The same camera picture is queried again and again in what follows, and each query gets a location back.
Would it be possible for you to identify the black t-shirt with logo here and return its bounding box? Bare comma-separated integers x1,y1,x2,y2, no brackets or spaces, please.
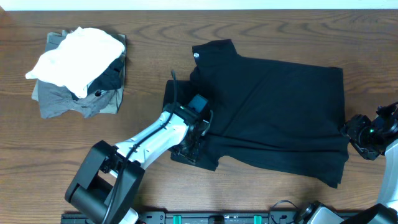
164,39,348,188

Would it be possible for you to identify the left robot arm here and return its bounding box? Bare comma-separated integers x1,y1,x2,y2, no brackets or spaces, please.
65,95,213,223

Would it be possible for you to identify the olive folded garment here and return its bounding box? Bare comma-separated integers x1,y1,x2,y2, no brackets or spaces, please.
30,29,127,114

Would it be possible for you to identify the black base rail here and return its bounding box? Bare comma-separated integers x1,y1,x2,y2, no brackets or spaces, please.
60,210,301,224

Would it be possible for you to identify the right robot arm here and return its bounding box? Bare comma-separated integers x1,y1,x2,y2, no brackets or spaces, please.
293,102,397,224

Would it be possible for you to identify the grey folded garment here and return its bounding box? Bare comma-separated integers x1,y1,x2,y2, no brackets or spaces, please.
37,79,116,120

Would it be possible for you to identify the black folded garment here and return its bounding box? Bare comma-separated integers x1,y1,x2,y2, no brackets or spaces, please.
87,58,124,96

